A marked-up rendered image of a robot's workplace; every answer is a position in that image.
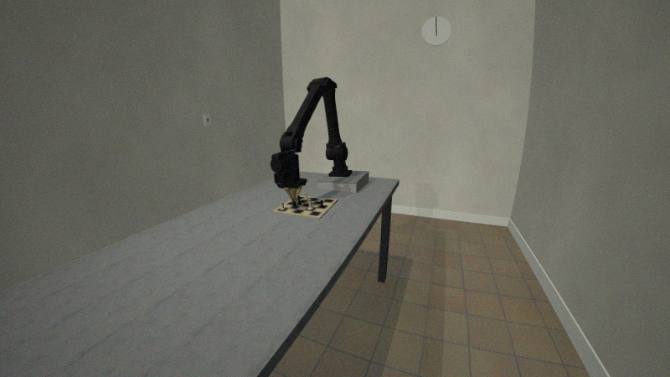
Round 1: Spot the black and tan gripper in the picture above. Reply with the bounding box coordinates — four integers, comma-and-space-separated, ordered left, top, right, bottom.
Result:
285, 178, 307, 203

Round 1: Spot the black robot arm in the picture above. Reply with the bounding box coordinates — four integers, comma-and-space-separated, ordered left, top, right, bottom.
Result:
271, 77, 353, 189

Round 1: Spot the black and cream chessboard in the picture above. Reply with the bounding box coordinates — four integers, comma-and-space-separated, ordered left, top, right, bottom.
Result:
272, 195, 338, 219

